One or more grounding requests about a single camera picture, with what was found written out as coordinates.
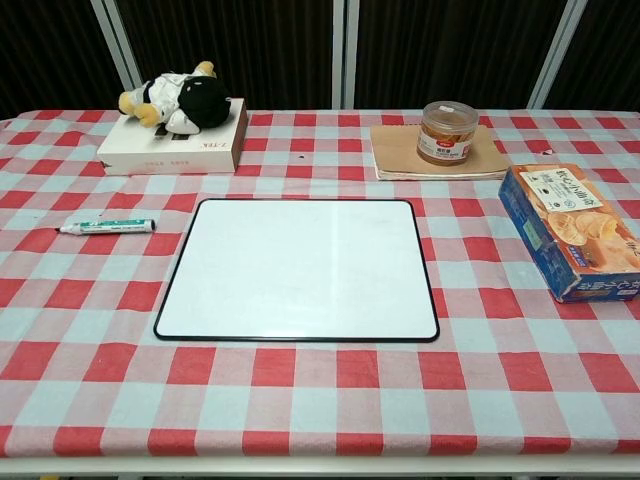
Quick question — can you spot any silver partition post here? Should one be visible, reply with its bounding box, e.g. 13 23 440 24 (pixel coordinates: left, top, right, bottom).
527 0 589 110
99 0 140 94
330 0 360 110

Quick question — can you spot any red white checkered tablecloth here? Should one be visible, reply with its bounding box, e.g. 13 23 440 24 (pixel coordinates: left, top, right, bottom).
0 108 640 459

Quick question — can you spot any white flat cardboard box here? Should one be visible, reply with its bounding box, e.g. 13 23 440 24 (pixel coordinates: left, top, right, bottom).
96 97 249 176

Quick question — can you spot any brown kraft notebook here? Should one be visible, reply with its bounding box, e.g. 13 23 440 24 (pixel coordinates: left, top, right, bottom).
370 124 510 182

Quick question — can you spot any green white whiteboard marker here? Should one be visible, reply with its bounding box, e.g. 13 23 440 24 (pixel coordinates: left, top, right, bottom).
54 218 157 236

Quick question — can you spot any white board mat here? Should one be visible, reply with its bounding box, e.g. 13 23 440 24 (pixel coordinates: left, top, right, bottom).
153 198 441 343

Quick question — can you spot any black white plush doll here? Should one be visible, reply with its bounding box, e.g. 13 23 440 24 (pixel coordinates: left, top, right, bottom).
117 60 234 135

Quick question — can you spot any blue orange biscuit box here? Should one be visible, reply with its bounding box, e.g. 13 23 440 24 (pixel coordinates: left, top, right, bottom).
498 164 640 304

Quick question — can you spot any dark ribbed partition panel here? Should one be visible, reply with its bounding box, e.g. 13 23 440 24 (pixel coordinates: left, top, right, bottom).
0 0 126 121
357 0 569 110
544 0 640 114
117 0 336 110

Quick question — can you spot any clear plastic snack jar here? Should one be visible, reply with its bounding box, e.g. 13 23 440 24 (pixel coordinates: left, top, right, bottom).
417 100 480 165

